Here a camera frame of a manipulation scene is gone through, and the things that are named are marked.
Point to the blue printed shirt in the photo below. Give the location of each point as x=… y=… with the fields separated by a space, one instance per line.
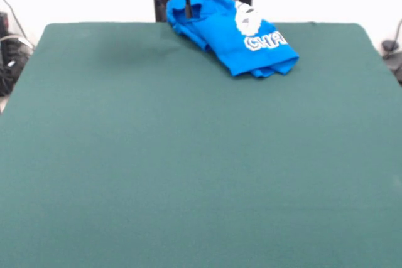
x=220 y=32

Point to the dark green table cloth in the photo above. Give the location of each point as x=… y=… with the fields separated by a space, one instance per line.
x=220 y=170

